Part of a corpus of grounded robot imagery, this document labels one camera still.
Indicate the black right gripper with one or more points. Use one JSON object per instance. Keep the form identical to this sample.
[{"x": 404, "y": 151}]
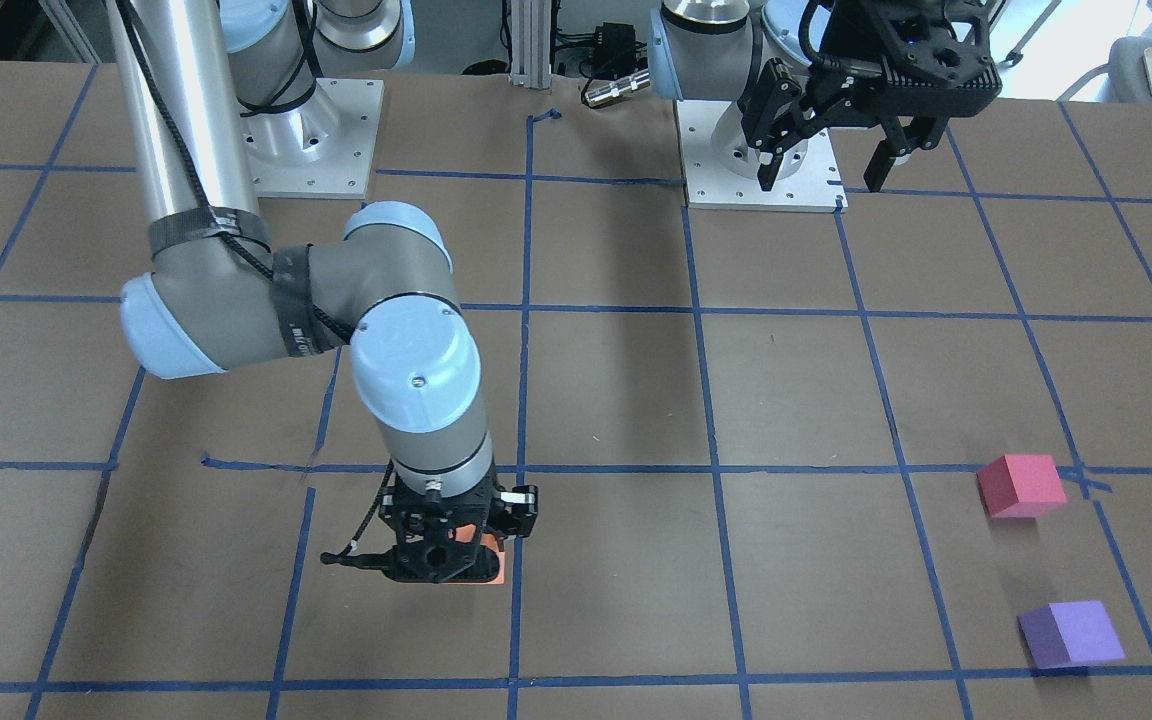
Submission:
[{"x": 519, "y": 507}]

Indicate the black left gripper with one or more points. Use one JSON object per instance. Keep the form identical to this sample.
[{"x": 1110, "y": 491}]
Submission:
[{"x": 844, "y": 40}]

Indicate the orange foam cube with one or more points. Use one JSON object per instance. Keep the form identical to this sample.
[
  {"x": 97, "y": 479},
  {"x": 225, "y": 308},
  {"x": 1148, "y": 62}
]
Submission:
[{"x": 488, "y": 567}]

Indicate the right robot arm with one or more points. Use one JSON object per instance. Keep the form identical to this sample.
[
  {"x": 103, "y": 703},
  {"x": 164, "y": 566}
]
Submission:
[{"x": 211, "y": 88}]

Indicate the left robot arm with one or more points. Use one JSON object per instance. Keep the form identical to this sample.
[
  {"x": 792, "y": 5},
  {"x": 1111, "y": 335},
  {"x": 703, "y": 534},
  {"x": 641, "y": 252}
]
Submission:
[{"x": 713, "y": 50}]

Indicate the silver cylindrical connector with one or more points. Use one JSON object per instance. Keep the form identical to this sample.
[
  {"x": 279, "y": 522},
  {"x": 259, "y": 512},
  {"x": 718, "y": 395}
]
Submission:
[{"x": 602, "y": 93}]

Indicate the pink foam cube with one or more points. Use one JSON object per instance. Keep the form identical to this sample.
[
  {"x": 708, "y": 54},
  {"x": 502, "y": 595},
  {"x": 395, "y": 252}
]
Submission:
[{"x": 1021, "y": 486}]

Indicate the purple foam cube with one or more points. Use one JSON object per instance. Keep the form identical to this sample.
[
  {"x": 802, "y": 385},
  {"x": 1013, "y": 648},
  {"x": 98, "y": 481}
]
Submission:
[{"x": 1070, "y": 634}]

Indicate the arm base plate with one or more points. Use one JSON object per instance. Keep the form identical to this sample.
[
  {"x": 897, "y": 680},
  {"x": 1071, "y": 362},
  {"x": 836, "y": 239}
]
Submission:
[
  {"x": 721, "y": 171},
  {"x": 324, "y": 148}
]

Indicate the aluminium extrusion post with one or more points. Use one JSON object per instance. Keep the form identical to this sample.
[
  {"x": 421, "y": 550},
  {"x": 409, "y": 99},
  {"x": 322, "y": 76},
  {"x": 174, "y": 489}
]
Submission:
[{"x": 530, "y": 26}]

